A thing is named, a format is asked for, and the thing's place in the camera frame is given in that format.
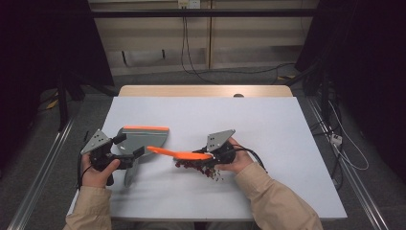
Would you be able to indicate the scatter of red beans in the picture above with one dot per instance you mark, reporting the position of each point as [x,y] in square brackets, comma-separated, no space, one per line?
[207,171]

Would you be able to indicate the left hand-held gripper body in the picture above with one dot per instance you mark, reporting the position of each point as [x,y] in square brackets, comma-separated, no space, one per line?
[95,143]

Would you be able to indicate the black metal stand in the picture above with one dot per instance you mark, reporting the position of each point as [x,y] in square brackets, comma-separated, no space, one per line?
[325,99]
[63,105]

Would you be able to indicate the orange brush with grey bristles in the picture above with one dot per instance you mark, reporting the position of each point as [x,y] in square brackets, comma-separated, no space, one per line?
[182,154]

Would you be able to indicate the grey dustpan with orange edge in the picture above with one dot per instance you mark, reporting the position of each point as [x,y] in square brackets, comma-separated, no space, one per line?
[150,137]

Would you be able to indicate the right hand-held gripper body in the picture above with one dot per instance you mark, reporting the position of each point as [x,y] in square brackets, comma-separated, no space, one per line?
[218,140]

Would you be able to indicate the black curtain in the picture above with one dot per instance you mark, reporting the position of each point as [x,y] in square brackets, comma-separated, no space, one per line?
[367,48]
[44,48]

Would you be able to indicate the person's right hand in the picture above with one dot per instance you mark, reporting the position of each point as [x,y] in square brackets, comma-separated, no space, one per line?
[241,159]

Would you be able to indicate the wooden table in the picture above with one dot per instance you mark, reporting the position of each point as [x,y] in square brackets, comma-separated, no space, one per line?
[191,91]

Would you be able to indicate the metal floor rail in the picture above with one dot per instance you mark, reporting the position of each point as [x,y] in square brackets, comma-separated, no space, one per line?
[41,172]
[357,179]

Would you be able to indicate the black horizontal bar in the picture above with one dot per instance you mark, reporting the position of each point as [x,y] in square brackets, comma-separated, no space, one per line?
[204,13]

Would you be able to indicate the white table mat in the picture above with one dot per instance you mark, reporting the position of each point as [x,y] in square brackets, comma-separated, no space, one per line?
[255,121]

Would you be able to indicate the white power adapter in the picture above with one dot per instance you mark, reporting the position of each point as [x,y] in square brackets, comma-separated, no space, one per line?
[336,139]

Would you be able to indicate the white wall socket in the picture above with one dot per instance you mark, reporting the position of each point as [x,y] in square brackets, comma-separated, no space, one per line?
[189,4]

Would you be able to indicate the dark table grommet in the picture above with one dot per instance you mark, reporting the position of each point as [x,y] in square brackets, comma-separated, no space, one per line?
[238,95]

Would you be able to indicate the person's left hand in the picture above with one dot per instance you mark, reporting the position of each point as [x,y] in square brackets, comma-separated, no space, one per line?
[95,174]

